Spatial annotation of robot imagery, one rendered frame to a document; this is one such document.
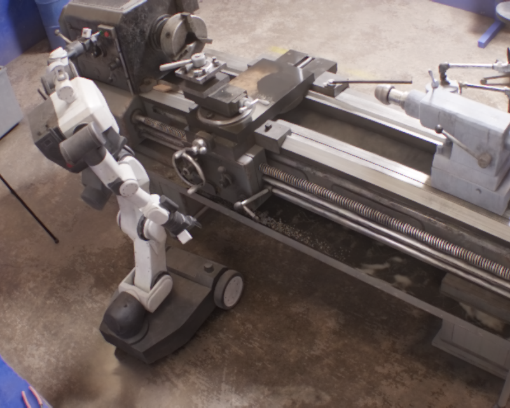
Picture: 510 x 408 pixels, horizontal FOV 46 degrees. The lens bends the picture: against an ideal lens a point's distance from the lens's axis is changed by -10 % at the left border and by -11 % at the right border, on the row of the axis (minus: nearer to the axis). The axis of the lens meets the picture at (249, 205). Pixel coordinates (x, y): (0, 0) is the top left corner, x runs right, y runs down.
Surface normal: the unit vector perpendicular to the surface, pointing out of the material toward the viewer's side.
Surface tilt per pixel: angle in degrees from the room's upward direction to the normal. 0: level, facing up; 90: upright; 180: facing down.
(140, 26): 90
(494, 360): 90
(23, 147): 0
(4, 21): 90
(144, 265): 70
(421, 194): 36
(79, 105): 16
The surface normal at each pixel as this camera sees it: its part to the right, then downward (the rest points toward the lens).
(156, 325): -0.17, -0.72
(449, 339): -0.64, 0.60
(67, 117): -0.31, -0.52
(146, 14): 0.75, 0.35
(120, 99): -0.48, -0.30
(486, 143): -0.66, 0.40
